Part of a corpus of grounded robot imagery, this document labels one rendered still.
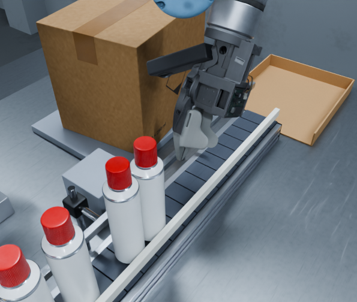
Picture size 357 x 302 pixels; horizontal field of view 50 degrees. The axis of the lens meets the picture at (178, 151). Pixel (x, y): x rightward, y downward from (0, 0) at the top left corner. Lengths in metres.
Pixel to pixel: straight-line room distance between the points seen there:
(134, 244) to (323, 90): 0.77
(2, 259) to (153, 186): 0.23
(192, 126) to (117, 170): 0.15
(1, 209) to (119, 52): 0.38
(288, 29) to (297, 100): 1.19
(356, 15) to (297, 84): 1.00
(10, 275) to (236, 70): 0.39
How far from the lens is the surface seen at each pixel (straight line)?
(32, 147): 0.98
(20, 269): 0.45
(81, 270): 0.52
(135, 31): 0.76
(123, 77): 0.75
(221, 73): 0.58
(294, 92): 1.15
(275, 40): 2.32
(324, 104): 1.12
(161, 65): 0.62
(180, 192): 0.74
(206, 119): 0.62
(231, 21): 0.56
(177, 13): 0.43
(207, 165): 0.80
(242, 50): 0.57
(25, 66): 1.33
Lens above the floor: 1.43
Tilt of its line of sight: 42 degrees down
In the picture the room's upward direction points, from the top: straight up
